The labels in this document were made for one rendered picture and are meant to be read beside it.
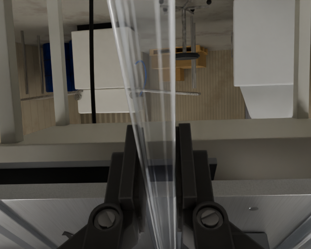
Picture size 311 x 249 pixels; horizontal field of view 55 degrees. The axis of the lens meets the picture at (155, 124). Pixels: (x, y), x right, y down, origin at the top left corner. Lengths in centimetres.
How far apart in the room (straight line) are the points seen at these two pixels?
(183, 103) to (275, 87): 484
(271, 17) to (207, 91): 477
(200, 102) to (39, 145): 728
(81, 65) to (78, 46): 27
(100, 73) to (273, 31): 223
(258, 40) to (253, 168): 267
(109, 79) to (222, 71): 418
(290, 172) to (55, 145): 42
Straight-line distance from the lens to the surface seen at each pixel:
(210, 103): 776
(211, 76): 776
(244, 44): 317
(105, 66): 415
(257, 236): 25
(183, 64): 672
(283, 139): 57
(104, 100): 427
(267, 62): 316
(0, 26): 62
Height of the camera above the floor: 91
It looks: 7 degrees up
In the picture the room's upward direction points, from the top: 178 degrees clockwise
